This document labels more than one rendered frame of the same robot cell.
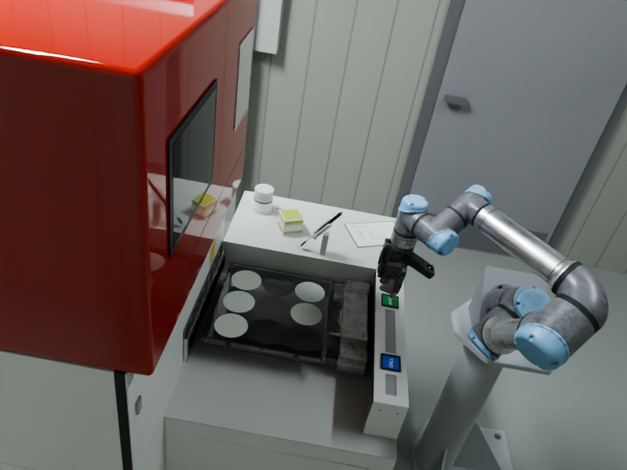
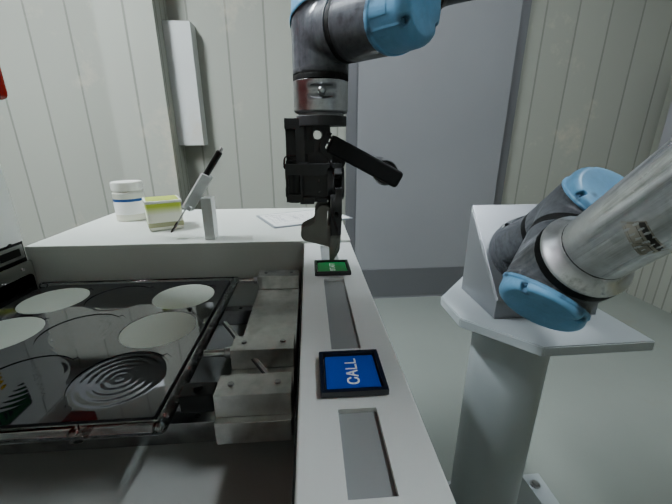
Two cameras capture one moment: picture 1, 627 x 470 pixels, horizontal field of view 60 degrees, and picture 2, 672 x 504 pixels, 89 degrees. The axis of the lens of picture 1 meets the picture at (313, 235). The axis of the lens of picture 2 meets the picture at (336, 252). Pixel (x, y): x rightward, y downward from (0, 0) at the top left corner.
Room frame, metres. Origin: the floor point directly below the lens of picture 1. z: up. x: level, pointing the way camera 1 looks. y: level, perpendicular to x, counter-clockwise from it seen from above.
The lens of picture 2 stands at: (0.81, -0.24, 1.16)
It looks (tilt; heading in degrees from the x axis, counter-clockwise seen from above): 18 degrees down; 355
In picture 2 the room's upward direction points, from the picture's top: straight up
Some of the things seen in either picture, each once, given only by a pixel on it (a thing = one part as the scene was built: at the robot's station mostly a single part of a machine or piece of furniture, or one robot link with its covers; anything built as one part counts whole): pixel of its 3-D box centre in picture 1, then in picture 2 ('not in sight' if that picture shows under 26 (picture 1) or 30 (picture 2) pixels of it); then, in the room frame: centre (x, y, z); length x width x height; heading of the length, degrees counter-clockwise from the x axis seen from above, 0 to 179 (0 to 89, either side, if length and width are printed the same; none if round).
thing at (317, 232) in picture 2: (388, 288); (320, 234); (1.31, -0.26, 1.02); 0.06 x 0.03 x 0.09; 90
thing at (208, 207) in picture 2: (320, 236); (199, 206); (1.51, -0.03, 1.03); 0.06 x 0.04 x 0.13; 90
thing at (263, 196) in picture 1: (263, 199); (129, 200); (1.71, 0.21, 1.01); 0.07 x 0.07 x 0.10
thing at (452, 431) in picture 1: (486, 407); (529, 445); (1.45, -0.79, 0.41); 0.51 x 0.44 x 0.82; 90
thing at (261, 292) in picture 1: (272, 308); (80, 332); (1.27, 0.09, 0.90); 0.34 x 0.34 x 0.01; 0
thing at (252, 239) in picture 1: (315, 244); (218, 250); (1.65, -0.01, 0.89); 0.62 x 0.35 x 0.14; 90
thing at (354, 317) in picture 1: (353, 326); (271, 337); (1.28, -0.18, 0.87); 0.36 x 0.08 x 0.03; 0
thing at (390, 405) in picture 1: (384, 345); (338, 352); (1.20, -0.28, 0.89); 0.55 x 0.09 x 0.14; 0
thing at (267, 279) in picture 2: (357, 286); (279, 278); (1.45, -0.18, 0.89); 0.08 x 0.03 x 0.03; 90
